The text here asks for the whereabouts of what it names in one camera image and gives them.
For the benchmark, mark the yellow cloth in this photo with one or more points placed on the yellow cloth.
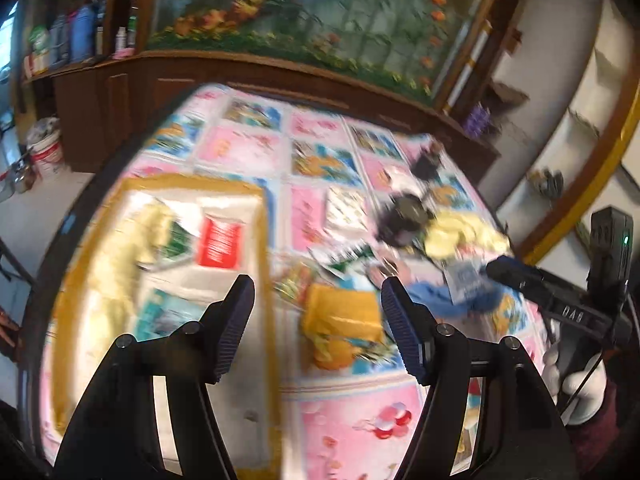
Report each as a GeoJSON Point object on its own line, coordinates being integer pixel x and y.
{"type": "Point", "coordinates": [460, 235]}

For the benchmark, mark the teal cartoon packet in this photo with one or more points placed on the teal cartoon packet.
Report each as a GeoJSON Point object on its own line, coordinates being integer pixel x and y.
{"type": "Point", "coordinates": [165, 312]}

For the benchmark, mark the person's right hand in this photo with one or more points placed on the person's right hand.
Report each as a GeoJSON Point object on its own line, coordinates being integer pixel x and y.
{"type": "Point", "coordinates": [580, 390]}

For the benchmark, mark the gold-rimmed cardboard box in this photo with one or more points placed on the gold-rimmed cardboard box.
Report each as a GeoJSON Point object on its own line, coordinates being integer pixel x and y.
{"type": "Point", "coordinates": [175, 280]}

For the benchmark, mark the green white packet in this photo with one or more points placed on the green white packet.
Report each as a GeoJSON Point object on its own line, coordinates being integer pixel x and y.
{"type": "Point", "coordinates": [179, 239]}
{"type": "Point", "coordinates": [345, 260]}

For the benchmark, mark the green white bag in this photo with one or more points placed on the green white bag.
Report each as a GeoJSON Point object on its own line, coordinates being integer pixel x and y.
{"type": "Point", "coordinates": [39, 47]}

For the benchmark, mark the wooden cabinet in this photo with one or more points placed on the wooden cabinet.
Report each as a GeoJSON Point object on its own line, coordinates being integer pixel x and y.
{"type": "Point", "coordinates": [165, 90]}

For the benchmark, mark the small white bottle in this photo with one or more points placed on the small white bottle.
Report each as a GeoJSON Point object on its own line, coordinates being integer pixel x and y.
{"type": "Point", "coordinates": [121, 39]}

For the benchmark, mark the small black device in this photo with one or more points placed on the small black device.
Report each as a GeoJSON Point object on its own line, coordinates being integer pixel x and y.
{"type": "Point", "coordinates": [426, 162]}

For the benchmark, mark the white plastic bucket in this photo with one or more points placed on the white plastic bucket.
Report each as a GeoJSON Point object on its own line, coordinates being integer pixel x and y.
{"type": "Point", "coordinates": [47, 152]}

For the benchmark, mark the brown cardboard piece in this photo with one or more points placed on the brown cardboard piece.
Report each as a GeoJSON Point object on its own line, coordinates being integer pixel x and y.
{"type": "Point", "coordinates": [510, 92]}

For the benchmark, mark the black motor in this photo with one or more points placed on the black motor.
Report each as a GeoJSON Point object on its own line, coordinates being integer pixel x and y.
{"type": "Point", "coordinates": [405, 217]}

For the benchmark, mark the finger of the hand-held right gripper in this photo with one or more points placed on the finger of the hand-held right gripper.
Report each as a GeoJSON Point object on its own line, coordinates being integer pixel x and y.
{"type": "Point", "coordinates": [515, 275]}

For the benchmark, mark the white blue packet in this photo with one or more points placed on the white blue packet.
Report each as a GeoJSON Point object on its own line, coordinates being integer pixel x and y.
{"type": "Point", "coordinates": [465, 282]}

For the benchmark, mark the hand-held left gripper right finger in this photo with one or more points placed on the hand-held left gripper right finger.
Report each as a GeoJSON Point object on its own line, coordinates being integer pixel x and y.
{"type": "Point", "coordinates": [400, 325]}

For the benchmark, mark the silvery white packet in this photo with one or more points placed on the silvery white packet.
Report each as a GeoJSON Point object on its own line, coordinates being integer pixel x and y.
{"type": "Point", "coordinates": [347, 210]}

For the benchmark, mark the blue cloth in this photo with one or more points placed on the blue cloth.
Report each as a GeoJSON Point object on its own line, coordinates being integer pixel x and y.
{"type": "Point", "coordinates": [430, 297]}

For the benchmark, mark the green bottle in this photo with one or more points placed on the green bottle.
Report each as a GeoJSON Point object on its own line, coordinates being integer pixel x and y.
{"type": "Point", "coordinates": [132, 27]}

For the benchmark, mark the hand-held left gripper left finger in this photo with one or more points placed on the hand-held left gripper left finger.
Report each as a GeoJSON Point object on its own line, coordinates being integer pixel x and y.
{"type": "Point", "coordinates": [235, 330]}

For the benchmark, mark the person's right forearm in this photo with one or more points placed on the person's right forearm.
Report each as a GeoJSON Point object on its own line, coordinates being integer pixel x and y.
{"type": "Point", "coordinates": [597, 430]}

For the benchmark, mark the colourful snack packet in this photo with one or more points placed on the colourful snack packet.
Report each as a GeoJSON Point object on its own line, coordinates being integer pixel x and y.
{"type": "Point", "coordinates": [295, 285]}

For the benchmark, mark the white packet red label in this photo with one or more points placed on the white packet red label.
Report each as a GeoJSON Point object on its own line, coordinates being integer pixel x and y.
{"type": "Point", "coordinates": [219, 240]}

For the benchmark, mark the white shelf gold trim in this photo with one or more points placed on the white shelf gold trim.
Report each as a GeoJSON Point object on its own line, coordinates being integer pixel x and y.
{"type": "Point", "coordinates": [590, 125]}

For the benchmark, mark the yellow packet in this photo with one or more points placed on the yellow packet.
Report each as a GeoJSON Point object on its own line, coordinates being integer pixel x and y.
{"type": "Point", "coordinates": [342, 315]}

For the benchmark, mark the yellow plush toy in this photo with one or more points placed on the yellow plush toy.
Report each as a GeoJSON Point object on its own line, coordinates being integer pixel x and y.
{"type": "Point", "coordinates": [125, 260]}

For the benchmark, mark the steel pot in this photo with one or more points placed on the steel pot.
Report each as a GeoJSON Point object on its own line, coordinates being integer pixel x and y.
{"type": "Point", "coordinates": [22, 175]}

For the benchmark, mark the clear large bottle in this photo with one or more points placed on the clear large bottle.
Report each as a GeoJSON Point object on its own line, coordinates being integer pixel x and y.
{"type": "Point", "coordinates": [60, 40]}

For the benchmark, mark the purple bottles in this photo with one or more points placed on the purple bottles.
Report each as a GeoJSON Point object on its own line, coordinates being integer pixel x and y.
{"type": "Point", "coordinates": [476, 120]}

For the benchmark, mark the blue thermos jug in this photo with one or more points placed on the blue thermos jug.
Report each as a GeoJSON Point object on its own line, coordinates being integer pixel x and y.
{"type": "Point", "coordinates": [82, 32]}

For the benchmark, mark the pink cloth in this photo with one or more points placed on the pink cloth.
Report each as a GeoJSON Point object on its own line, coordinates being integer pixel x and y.
{"type": "Point", "coordinates": [123, 53]}

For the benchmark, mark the aquarium with artificial plants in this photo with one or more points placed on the aquarium with artificial plants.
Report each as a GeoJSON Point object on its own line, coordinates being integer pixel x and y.
{"type": "Point", "coordinates": [325, 10]}

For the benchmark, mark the printed fruit tablecloth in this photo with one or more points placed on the printed fruit tablecloth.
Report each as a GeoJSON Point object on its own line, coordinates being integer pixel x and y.
{"type": "Point", "coordinates": [240, 150]}

